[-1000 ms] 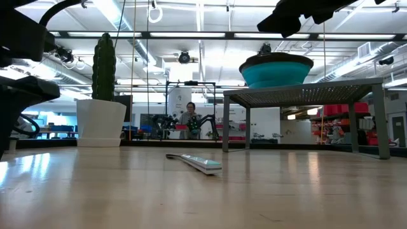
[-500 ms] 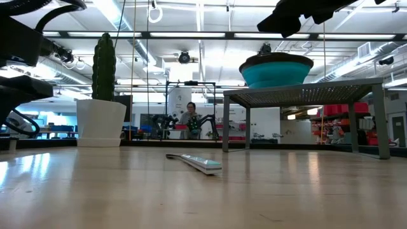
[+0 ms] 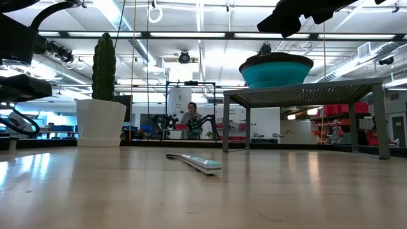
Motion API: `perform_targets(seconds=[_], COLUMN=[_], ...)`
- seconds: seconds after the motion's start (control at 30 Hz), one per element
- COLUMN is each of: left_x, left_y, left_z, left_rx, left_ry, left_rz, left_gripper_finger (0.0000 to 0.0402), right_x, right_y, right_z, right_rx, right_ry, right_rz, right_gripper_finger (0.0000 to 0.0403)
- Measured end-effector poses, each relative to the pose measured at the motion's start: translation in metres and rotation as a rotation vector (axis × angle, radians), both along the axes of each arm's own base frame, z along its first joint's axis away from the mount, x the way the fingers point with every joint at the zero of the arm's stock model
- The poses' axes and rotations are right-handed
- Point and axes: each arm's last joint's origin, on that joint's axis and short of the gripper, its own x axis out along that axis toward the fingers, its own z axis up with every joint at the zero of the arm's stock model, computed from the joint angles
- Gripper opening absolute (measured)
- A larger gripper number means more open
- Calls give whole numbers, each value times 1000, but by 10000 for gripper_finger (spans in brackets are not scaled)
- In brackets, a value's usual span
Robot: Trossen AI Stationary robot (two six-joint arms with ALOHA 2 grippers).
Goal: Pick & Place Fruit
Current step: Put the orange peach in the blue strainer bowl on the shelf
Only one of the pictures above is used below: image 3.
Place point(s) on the green cactus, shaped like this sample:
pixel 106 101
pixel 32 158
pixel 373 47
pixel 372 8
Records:
pixel 105 70

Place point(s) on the black ceiling fixture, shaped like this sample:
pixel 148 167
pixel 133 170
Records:
pixel 183 58
pixel 386 60

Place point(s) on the person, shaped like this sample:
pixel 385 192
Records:
pixel 191 109

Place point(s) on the black overhead beam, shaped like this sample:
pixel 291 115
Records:
pixel 230 35

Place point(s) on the black background robot arm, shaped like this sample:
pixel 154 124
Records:
pixel 163 122
pixel 209 122

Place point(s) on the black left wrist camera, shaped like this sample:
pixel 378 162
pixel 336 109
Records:
pixel 16 38

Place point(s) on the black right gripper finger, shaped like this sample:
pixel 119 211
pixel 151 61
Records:
pixel 283 25
pixel 321 17

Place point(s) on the blue grey collapsible colander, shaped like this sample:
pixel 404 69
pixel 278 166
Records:
pixel 276 74

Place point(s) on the black monitor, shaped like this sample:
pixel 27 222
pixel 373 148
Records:
pixel 127 108

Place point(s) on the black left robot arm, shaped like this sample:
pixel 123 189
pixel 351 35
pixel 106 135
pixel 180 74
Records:
pixel 12 4

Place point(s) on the white hexagonal plant pot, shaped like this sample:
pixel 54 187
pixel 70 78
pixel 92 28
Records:
pixel 100 124

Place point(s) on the grey door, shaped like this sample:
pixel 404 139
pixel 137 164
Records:
pixel 399 130

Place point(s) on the black background rig frame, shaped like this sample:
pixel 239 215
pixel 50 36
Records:
pixel 190 83

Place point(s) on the shelf with red bins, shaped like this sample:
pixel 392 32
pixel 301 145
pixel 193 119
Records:
pixel 332 109

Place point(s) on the black aluminium table frame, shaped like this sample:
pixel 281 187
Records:
pixel 159 143

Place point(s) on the grey perforated metal stand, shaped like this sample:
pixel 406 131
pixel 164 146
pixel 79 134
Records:
pixel 302 93

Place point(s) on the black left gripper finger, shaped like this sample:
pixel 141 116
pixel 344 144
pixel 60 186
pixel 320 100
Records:
pixel 22 89

